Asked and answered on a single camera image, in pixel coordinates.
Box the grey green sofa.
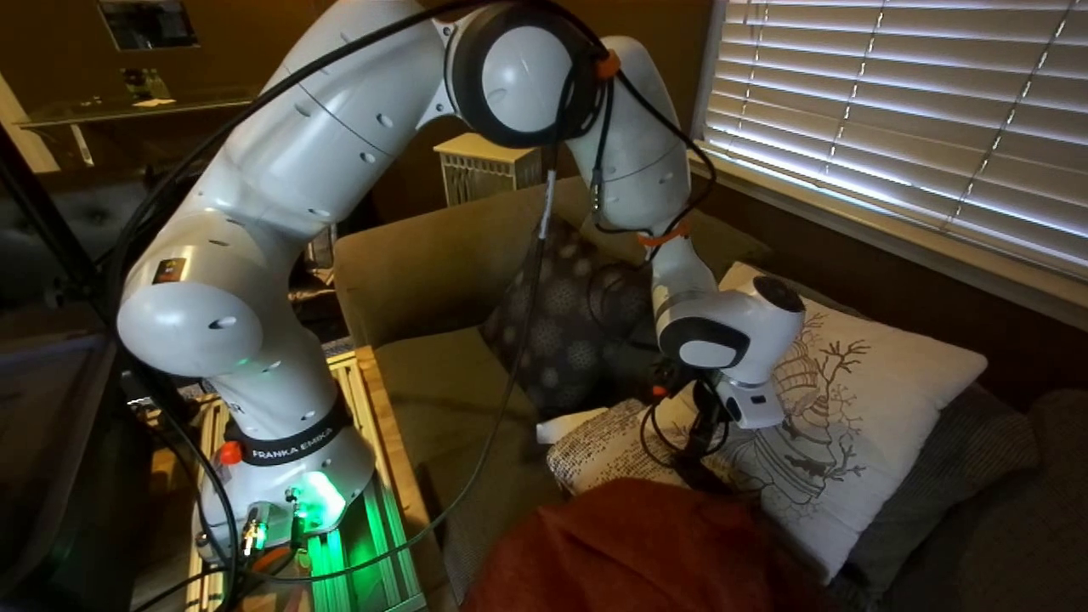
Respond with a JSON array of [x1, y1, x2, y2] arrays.
[[334, 182, 1088, 612]]

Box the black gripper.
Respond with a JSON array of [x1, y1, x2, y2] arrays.
[[673, 381, 726, 494]]

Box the dark blue floral pillow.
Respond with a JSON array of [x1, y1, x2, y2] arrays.
[[478, 223, 659, 419]]

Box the speckled black white cushion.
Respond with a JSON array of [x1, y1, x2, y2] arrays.
[[543, 399, 692, 496]]

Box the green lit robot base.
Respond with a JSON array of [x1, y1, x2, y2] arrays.
[[179, 343, 428, 612]]

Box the white pillow with tree print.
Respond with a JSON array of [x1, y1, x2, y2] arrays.
[[666, 262, 986, 581]]

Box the white wicker basket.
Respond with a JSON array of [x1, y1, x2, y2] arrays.
[[434, 132, 541, 203]]

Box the red orange blanket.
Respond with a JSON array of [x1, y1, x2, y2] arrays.
[[462, 479, 830, 612]]

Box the white window sill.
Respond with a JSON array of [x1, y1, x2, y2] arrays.
[[690, 157, 1088, 330]]

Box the white window blinds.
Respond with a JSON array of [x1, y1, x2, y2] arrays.
[[703, 0, 1088, 278]]

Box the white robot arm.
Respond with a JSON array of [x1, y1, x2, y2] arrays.
[[116, 0, 801, 540]]

